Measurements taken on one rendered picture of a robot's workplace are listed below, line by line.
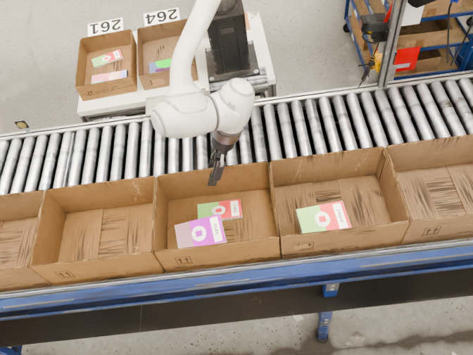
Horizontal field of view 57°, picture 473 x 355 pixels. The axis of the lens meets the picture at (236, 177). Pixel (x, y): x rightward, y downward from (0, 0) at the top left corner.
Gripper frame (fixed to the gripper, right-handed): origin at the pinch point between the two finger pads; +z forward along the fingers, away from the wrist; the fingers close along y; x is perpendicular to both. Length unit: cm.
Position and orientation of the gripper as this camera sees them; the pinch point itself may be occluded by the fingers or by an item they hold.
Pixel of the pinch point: (212, 173)
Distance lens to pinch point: 150.9
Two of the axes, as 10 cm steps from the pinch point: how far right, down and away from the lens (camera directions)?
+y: -0.8, -8.2, 5.7
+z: -2.3, 5.7, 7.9
